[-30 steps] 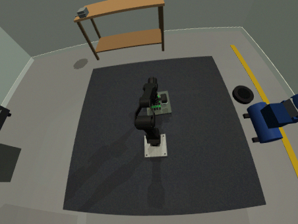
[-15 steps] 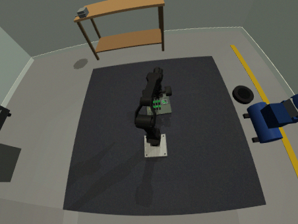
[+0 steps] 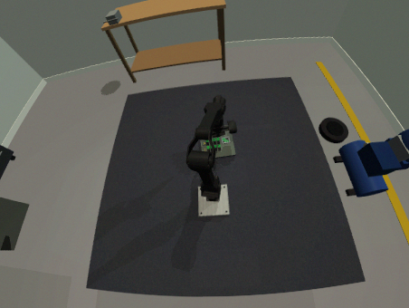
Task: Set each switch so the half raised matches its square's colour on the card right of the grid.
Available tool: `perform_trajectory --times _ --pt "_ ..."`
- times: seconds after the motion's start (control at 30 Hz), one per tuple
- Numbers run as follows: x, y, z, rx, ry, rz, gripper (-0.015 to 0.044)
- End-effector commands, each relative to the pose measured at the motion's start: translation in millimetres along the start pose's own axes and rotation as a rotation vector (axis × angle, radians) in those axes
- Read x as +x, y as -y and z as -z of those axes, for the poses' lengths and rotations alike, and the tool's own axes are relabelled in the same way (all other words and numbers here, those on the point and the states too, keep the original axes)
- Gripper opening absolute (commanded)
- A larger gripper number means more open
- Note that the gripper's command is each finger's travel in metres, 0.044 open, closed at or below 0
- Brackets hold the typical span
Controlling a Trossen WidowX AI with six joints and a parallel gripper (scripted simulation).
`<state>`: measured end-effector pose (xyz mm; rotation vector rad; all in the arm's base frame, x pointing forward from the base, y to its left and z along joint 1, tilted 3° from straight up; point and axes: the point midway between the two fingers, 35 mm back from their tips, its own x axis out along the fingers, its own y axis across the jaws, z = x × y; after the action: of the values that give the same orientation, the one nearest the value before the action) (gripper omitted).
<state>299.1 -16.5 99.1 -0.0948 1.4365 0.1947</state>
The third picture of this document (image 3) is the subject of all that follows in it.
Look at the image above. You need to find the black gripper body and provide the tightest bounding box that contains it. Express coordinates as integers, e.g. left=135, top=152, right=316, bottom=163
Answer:
left=213, top=120, right=237, bottom=135

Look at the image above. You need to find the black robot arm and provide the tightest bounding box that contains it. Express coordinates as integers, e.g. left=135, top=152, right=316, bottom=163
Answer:
left=186, top=94, right=226, bottom=201

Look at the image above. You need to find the grey switch panel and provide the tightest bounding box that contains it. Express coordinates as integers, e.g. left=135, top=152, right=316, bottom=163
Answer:
left=201, top=130, right=236, bottom=158

